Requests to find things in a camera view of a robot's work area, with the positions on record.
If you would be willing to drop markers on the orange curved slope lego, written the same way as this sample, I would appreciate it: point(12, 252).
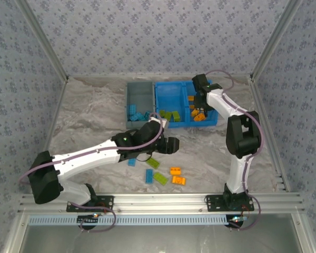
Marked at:
point(195, 113)

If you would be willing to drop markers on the orange short lego brick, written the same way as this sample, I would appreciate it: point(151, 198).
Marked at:
point(201, 117)

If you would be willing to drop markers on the blue plastic bin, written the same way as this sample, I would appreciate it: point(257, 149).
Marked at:
point(212, 123)
point(171, 92)

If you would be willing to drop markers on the blue two-by-four lego brick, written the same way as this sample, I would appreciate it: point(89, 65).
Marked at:
point(132, 162)
point(149, 175)
point(137, 116)

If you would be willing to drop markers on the orange sloped lego brick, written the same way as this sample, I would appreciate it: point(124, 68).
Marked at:
point(175, 171)
point(178, 180)

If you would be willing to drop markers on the blue short lego brick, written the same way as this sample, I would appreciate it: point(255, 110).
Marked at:
point(147, 115)
point(132, 108)

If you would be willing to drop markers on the green two-by-four lego brick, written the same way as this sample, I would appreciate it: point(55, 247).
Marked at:
point(160, 178)
point(168, 116)
point(153, 163)

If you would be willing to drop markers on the small green square lego brick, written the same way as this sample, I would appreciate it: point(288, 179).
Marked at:
point(162, 113)

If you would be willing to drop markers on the grey plastic bin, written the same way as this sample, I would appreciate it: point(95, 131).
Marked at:
point(139, 92)

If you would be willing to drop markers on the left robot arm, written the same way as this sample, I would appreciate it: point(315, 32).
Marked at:
point(89, 158)

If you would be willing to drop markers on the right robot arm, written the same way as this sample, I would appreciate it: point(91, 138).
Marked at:
point(242, 137)

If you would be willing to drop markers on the grey metal base panel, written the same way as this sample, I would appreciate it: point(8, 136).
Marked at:
point(160, 239)

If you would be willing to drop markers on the small controller board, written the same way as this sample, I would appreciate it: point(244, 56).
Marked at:
point(88, 219)
point(235, 219)

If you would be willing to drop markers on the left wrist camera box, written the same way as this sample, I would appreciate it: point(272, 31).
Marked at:
point(165, 124)

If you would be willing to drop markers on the aluminium side rail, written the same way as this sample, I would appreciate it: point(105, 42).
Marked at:
point(54, 118)
point(257, 97)

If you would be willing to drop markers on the aluminium front rail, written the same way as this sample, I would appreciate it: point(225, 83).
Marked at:
point(160, 203)

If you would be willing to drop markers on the aluminium frame post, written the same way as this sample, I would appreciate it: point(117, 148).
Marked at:
point(302, 232)
point(43, 39)
point(276, 39)
point(18, 232)

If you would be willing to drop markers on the aluminium lower frame post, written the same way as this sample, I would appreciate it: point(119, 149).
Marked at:
point(18, 232)
point(302, 232)

